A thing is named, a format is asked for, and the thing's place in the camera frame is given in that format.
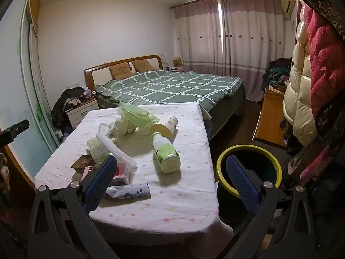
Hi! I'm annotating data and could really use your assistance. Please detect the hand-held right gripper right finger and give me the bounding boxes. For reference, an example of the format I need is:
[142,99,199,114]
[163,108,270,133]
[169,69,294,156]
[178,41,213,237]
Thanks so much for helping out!
[226,154,316,259]

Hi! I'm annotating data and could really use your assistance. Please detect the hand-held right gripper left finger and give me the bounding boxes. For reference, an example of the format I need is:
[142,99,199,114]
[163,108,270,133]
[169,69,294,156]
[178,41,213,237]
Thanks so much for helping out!
[27,155,120,259]

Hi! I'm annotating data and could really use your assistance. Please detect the yellow rimmed dark trash bin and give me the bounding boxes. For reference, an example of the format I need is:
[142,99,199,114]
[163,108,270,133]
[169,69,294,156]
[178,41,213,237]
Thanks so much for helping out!
[216,145,282,222]

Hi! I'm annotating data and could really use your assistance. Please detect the small metal tin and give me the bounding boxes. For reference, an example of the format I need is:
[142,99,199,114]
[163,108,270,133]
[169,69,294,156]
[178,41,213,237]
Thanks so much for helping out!
[72,155,97,174]

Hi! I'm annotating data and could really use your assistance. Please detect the white foam wrap strip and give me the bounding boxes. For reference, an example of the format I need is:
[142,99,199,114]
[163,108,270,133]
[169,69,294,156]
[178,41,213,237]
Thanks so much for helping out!
[96,123,137,173]

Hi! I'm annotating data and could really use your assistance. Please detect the white squeeze tube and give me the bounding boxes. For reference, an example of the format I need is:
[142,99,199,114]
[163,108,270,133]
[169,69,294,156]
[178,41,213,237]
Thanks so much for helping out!
[105,183,150,200]

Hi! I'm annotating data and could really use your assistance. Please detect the green tissue box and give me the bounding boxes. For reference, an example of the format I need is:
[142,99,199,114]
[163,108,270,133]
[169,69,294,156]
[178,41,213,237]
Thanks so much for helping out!
[87,137,119,165]

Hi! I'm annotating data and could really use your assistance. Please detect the white labelled jar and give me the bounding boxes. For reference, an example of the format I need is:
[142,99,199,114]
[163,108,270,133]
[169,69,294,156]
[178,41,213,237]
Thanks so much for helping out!
[114,116,136,135]

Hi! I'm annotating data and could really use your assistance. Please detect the green label plastic bottle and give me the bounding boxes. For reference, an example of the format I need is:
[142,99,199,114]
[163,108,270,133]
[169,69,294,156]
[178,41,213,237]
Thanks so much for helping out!
[152,133,180,174]

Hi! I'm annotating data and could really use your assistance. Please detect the green plastic bag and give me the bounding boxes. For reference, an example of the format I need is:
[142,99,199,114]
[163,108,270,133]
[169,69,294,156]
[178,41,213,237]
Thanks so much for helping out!
[117,102,160,130]

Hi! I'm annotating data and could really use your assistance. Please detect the white patterned paper cup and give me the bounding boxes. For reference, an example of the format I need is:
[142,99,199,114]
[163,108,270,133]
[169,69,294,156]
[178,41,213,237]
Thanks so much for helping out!
[152,114,178,139]

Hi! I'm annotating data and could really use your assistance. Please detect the sliding door wardrobe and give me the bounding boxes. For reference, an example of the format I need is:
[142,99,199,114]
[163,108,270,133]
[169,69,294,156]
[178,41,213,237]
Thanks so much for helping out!
[0,0,61,168]

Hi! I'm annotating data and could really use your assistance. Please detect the dark clothes heap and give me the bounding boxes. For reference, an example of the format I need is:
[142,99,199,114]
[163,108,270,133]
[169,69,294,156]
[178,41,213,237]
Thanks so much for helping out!
[51,86,85,130]

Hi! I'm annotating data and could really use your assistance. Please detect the clear plastic bag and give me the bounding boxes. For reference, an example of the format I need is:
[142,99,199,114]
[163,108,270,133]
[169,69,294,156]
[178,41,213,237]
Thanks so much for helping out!
[288,146,313,173]

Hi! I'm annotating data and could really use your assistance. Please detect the white wooden nightstand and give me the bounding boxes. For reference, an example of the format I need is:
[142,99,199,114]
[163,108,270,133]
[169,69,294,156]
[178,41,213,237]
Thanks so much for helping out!
[66,97,98,128]

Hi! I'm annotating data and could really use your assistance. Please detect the wooden desk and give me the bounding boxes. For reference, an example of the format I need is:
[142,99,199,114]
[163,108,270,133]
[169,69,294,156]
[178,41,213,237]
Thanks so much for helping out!
[252,86,293,149]

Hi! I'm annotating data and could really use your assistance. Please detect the wooden bed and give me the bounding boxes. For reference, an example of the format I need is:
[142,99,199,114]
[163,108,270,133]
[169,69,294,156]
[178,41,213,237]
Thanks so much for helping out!
[84,54,246,141]

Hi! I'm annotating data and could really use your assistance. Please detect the brown bear pillow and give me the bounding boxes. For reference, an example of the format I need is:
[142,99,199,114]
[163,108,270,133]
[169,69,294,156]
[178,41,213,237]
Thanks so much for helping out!
[108,62,134,80]
[131,59,157,73]

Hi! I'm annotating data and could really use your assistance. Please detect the green checked duvet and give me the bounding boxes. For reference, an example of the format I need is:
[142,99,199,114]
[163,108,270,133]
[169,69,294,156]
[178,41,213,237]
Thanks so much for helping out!
[94,70,242,114]

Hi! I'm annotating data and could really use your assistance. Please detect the pile of clothes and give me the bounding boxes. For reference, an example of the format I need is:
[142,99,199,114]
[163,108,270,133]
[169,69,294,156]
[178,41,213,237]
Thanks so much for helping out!
[261,57,293,93]

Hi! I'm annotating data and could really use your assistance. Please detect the pink white curtain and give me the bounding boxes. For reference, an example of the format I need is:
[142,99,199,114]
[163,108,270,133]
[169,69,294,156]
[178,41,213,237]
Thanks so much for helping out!
[221,0,293,101]
[172,0,225,76]

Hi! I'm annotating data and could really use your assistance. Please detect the red quilted jacket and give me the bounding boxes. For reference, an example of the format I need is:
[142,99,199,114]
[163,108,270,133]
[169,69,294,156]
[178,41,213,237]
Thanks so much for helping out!
[296,0,345,138]

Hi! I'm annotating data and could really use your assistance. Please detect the leopard print scarf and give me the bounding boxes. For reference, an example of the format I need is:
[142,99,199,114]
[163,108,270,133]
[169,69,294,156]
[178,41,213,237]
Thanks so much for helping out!
[302,0,345,39]

